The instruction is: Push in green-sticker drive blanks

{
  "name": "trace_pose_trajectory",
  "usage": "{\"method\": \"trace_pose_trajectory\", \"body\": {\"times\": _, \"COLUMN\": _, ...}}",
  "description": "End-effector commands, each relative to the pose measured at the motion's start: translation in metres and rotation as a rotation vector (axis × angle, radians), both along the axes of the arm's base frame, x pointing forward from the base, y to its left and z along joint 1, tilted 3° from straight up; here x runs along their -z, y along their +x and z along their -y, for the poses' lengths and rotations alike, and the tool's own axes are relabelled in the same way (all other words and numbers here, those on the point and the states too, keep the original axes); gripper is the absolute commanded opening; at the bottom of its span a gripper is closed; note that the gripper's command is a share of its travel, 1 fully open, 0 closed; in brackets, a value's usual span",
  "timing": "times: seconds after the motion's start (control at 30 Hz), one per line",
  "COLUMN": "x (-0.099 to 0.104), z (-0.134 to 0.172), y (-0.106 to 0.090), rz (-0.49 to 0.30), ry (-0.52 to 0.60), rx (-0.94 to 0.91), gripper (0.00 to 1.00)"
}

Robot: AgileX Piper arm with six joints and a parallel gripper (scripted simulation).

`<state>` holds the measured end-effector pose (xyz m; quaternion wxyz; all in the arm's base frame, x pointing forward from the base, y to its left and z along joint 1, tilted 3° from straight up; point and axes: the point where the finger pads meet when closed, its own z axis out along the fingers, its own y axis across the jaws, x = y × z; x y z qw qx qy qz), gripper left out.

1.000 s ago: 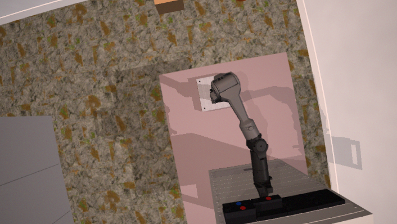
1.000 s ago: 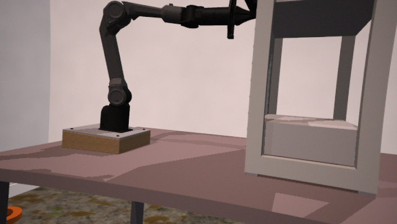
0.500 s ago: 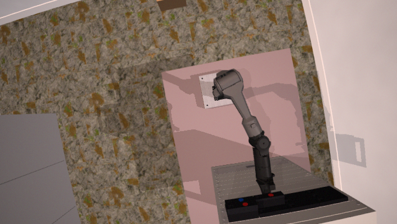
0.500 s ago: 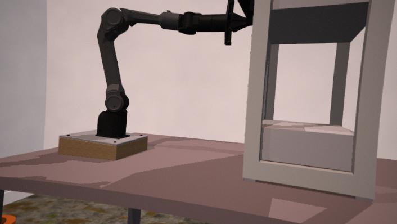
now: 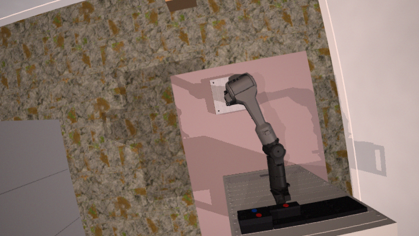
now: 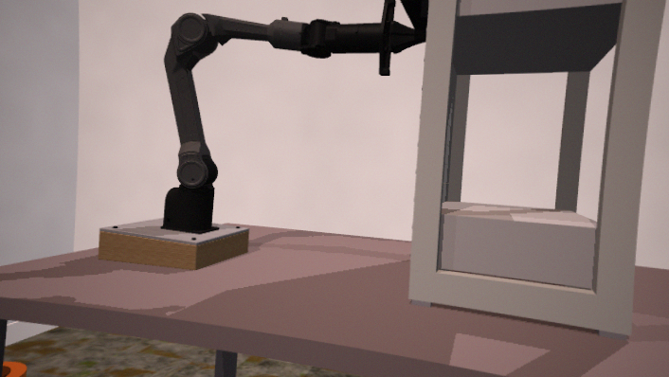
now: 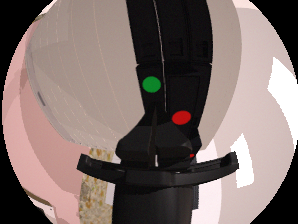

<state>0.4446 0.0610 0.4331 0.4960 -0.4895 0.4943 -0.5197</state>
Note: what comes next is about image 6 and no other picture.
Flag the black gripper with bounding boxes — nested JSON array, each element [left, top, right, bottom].
[[357, 0, 425, 76]]

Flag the grey rectangular frame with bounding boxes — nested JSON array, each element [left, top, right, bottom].
[[400, 0, 666, 341]]

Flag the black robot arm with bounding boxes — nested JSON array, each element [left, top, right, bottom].
[[160, 12, 360, 234]]

